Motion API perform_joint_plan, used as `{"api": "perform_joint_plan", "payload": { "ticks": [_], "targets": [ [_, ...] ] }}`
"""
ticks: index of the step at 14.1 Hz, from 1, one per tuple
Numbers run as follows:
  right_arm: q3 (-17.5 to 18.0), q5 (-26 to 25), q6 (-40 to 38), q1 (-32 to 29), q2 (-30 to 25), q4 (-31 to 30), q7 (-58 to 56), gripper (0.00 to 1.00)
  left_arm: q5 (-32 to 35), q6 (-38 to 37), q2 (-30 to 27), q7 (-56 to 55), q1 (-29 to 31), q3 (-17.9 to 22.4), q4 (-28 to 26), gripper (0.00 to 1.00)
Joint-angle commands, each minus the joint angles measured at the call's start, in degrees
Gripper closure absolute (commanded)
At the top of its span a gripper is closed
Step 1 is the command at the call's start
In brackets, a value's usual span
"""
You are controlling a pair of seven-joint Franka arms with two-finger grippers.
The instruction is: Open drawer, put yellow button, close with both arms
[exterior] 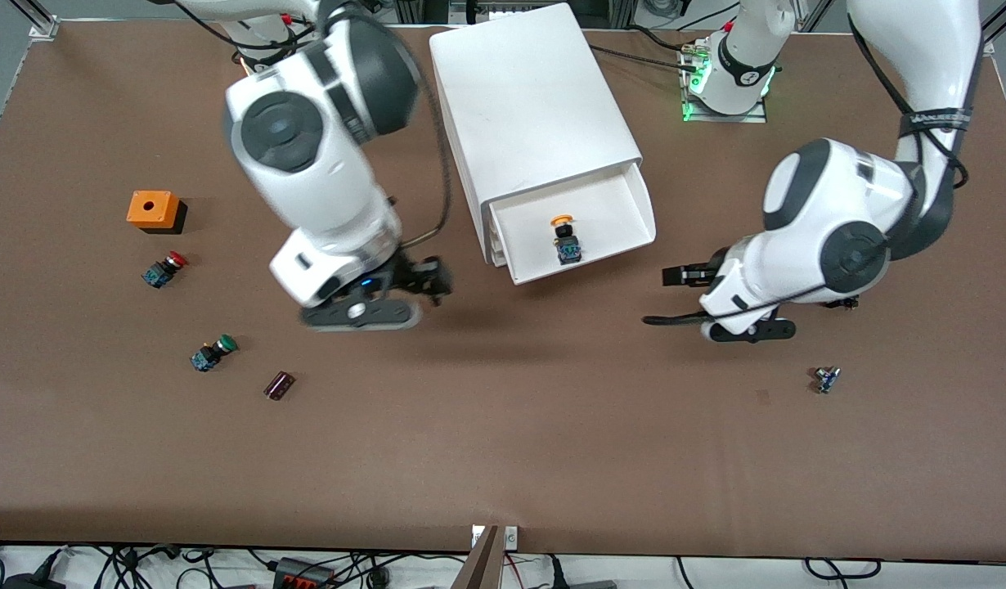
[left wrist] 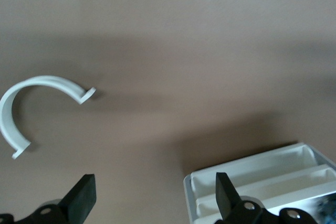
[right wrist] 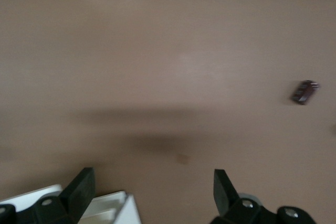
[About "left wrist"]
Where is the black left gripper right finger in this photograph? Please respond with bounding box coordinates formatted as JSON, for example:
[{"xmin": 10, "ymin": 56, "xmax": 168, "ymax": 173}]
[{"xmin": 214, "ymin": 173, "xmax": 263, "ymax": 224}]

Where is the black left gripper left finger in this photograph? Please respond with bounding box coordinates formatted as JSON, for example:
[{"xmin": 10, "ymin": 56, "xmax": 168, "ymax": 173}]
[{"xmin": 34, "ymin": 173, "xmax": 97, "ymax": 224}]

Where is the white drawer with dividers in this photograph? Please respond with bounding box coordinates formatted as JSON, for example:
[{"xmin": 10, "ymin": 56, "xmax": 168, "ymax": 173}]
[{"xmin": 183, "ymin": 142, "xmax": 336, "ymax": 224}]

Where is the white curved plastic bracket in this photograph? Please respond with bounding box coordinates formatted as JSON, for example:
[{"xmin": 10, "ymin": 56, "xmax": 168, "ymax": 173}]
[{"xmin": 0, "ymin": 75, "xmax": 97, "ymax": 159}]

